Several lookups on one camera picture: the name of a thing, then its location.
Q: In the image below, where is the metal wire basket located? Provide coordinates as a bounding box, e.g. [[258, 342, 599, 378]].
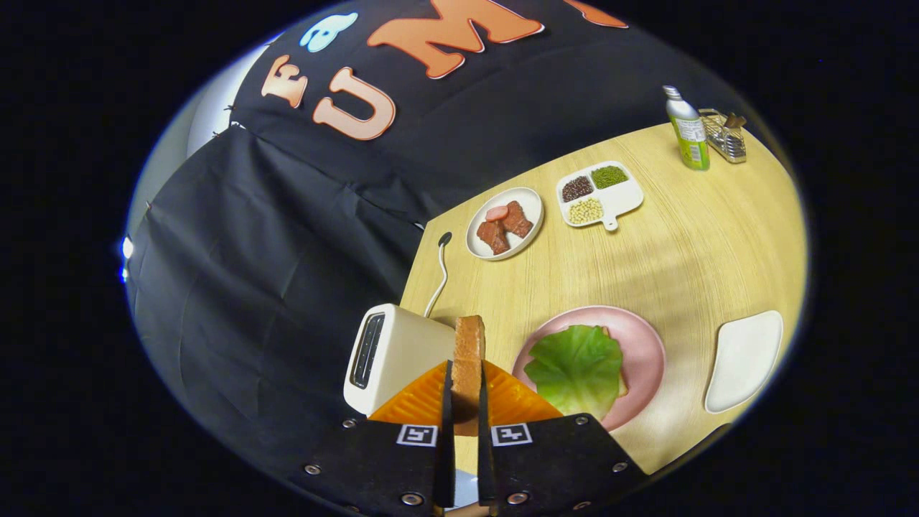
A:
[[699, 108, 747, 164]]

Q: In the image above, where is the white toaster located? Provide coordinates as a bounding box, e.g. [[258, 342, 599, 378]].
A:
[[343, 303, 457, 417]]

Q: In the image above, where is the pile of pale soybeans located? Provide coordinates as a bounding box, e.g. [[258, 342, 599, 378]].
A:
[[568, 197, 604, 225]]

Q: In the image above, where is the pink plate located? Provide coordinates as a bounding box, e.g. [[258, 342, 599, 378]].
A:
[[511, 305, 666, 432]]

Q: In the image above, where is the round white plate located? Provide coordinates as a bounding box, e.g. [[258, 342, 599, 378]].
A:
[[465, 187, 544, 261]]

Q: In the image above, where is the black backdrop cloth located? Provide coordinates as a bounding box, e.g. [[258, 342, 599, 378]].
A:
[[126, 0, 762, 489]]

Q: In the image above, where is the green and silver bottle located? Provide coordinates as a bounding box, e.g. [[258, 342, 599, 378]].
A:
[[662, 85, 711, 171]]

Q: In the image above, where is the brown meat piece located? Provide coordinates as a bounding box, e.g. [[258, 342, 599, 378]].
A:
[[503, 201, 534, 239], [477, 219, 510, 256]]

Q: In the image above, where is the white bread slice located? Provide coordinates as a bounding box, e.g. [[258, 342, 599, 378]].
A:
[[600, 327, 630, 398]]

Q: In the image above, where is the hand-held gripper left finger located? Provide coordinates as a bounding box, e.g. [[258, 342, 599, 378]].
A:
[[302, 359, 457, 514]]

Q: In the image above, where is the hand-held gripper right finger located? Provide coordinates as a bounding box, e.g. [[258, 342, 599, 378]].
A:
[[476, 359, 650, 514]]

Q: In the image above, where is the green lettuce leaf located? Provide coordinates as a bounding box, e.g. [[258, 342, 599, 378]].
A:
[[523, 325, 624, 421]]

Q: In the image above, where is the small white plate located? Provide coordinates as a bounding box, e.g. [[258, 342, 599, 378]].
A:
[[704, 310, 784, 414]]

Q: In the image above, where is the white toaster cable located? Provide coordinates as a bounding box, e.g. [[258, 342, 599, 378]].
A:
[[424, 231, 453, 319]]

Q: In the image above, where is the toasted bread slice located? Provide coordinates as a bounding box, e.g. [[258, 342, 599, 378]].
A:
[[451, 315, 487, 437]]

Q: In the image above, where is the white divided dish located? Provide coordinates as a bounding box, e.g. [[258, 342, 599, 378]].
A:
[[556, 161, 645, 232]]

